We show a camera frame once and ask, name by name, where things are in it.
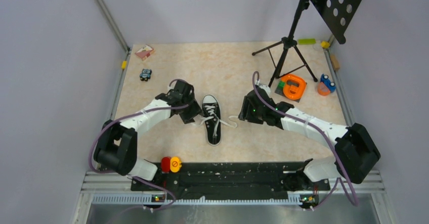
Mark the black white canvas sneaker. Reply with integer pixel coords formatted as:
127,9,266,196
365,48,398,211
201,95,221,146

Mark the white shoelace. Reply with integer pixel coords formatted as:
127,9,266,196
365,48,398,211
193,103,238,145

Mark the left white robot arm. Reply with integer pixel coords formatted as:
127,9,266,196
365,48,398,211
89,79,202,190

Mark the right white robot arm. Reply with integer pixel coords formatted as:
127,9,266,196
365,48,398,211
239,87,381,190

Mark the blue owl toy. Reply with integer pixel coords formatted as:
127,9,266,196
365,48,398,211
139,68,152,81

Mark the pink red box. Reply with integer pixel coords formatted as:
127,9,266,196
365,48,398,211
135,44,155,61

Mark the red yellow emergency button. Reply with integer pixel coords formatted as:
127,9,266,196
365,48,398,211
160,156,182,173

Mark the blue orange toy car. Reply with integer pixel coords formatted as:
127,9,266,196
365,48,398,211
317,74,336,96

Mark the green block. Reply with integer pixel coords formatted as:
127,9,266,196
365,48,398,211
297,38,317,45

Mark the wooden block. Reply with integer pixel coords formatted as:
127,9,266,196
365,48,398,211
330,54,340,71

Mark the yellow corner block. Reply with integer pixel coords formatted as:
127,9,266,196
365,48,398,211
320,41,331,49

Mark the black music stand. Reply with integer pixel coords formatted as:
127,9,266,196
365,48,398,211
252,0,362,82

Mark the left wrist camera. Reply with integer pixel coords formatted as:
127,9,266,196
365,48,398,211
167,84,175,92

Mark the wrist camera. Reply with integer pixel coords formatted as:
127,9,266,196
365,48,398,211
167,84,175,92
259,84,271,96

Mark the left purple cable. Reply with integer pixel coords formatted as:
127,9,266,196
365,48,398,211
88,78,197,213

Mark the purple cable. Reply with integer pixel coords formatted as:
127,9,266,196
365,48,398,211
252,71,359,207
88,78,197,213

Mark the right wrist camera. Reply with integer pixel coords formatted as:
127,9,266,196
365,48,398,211
259,84,271,96

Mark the orange ring toy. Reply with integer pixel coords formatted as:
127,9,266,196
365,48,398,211
275,74,307,102

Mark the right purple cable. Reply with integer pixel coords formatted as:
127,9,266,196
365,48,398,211
252,71,359,207

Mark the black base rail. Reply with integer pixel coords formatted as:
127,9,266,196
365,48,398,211
131,159,331,201

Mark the white cable duct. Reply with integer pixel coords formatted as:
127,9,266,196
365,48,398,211
92,194,302,205

